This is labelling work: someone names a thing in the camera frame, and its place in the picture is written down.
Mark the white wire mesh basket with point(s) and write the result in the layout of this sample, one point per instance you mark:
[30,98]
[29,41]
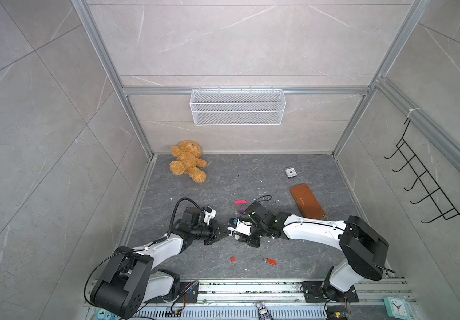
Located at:
[237,106]

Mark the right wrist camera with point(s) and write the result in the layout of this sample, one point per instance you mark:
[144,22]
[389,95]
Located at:
[238,228]

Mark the teal alarm clock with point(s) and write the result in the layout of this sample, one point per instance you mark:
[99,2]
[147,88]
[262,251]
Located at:
[397,308]

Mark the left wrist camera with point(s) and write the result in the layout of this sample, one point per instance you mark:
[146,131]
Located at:
[208,214]

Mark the brown leather wallet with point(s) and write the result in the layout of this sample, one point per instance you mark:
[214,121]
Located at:
[306,201]

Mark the blue cartoon alarm clock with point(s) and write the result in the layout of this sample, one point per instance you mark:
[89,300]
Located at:
[102,314]

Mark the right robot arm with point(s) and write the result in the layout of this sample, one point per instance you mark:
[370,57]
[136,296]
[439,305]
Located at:
[364,249]

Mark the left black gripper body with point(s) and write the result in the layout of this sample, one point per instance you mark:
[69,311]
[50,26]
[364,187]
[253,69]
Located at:
[207,232]

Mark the black wire hook rack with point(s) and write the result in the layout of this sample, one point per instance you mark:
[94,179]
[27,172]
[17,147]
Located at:
[423,179]

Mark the small purple toy figure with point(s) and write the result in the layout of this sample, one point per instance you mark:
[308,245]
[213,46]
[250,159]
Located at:
[264,313]

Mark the brown teddy bear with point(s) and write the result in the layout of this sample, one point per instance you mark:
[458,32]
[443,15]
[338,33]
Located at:
[188,161]

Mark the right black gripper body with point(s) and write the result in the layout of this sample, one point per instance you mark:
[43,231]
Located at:
[257,231]

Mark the red usb drive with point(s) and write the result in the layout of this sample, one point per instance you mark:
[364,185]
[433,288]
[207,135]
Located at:
[270,261]

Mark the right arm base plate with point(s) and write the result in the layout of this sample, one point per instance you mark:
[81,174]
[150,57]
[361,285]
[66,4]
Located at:
[318,292]

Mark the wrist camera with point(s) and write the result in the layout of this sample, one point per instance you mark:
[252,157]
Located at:
[208,214]
[238,228]

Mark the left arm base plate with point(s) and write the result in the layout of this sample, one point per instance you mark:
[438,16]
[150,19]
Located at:
[184,291]

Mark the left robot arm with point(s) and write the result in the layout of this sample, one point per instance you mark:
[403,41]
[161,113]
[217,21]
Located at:
[128,278]

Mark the small square pink-white packet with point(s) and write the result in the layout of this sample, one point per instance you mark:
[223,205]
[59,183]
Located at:
[291,172]

